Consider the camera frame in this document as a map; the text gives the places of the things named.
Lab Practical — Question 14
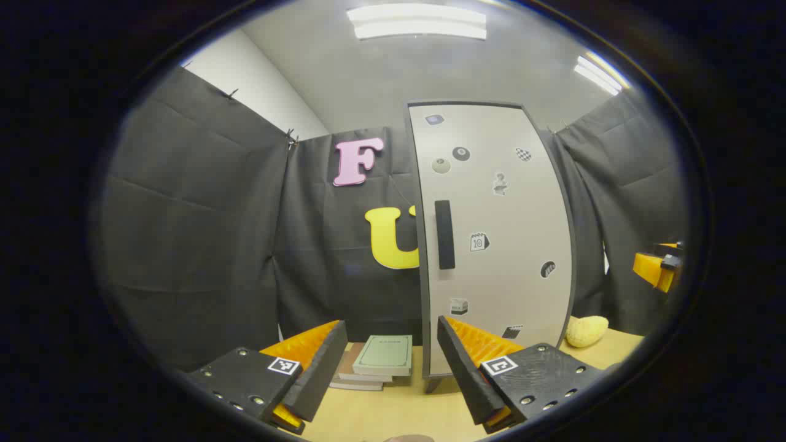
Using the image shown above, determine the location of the yellow sponge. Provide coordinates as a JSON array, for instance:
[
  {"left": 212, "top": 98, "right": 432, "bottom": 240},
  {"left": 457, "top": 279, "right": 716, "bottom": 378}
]
[{"left": 566, "top": 316, "right": 609, "bottom": 349}]

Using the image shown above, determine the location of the green book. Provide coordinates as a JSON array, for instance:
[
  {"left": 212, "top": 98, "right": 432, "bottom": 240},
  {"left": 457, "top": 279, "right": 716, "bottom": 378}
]
[{"left": 352, "top": 335, "right": 413, "bottom": 377}]

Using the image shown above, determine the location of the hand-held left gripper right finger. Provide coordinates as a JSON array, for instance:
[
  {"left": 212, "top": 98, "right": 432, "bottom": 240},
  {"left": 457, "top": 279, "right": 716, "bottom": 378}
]
[{"left": 437, "top": 316, "right": 605, "bottom": 435}]

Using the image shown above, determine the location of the grey cabinet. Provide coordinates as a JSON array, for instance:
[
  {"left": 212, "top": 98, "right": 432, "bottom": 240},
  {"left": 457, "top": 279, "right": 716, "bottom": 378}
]
[{"left": 404, "top": 99, "right": 578, "bottom": 394}]

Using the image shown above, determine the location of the beige cabinet door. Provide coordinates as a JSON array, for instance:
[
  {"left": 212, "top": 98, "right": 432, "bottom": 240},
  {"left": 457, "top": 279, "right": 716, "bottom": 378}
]
[{"left": 408, "top": 103, "right": 575, "bottom": 377}]

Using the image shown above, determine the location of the black door handle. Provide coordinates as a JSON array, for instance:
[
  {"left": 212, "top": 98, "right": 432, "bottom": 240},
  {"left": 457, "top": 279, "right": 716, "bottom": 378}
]
[{"left": 435, "top": 200, "right": 456, "bottom": 270}]

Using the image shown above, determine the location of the ceiling light panel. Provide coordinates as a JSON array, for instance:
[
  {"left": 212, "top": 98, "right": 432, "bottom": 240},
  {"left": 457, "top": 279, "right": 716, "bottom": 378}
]
[
  {"left": 346, "top": 3, "right": 488, "bottom": 41},
  {"left": 574, "top": 52, "right": 631, "bottom": 96}
]

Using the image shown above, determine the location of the black backdrop cloth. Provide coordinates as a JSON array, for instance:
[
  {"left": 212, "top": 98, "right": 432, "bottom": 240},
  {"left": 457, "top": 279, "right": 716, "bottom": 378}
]
[{"left": 101, "top": 66, "right": 685, "bottom": 372}]

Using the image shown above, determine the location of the brown book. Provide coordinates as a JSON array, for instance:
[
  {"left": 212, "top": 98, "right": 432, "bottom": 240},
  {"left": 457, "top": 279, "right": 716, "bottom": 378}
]
[{"left": 337, "top": 343, "right": 394, "bottom": 385}]

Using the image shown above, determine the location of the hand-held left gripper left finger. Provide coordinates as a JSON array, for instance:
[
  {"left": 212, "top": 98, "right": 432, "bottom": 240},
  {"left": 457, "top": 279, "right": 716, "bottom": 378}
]
[{"left": 189, "top": 320, "right": 348, "bottom": 435}]

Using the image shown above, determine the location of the white book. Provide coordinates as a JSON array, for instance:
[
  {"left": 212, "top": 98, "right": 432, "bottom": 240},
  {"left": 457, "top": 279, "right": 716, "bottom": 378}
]
[{"left": 329, "top": 377, "right": 385, "bottom": 392}]

